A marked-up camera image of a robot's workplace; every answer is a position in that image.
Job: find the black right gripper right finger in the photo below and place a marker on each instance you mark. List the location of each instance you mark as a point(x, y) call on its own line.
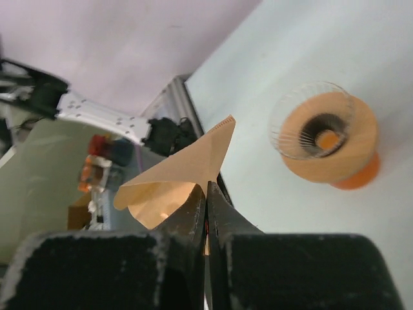
point(251, 269)

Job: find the clear glass dripper cone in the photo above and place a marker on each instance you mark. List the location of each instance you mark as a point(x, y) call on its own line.
point(311, 121)

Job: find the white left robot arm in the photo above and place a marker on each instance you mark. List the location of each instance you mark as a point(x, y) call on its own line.
point(47, 96)

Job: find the orange glass carafe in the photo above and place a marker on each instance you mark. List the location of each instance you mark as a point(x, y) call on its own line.
point(366, 175)

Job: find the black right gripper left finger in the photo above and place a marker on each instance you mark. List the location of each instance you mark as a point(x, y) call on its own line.
point(158, 269)

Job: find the brown paper coffee filter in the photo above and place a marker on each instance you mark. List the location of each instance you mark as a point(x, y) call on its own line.
point(157, 193)

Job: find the aluminium frame rail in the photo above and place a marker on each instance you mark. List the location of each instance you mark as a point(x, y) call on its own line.
point(177, 103)

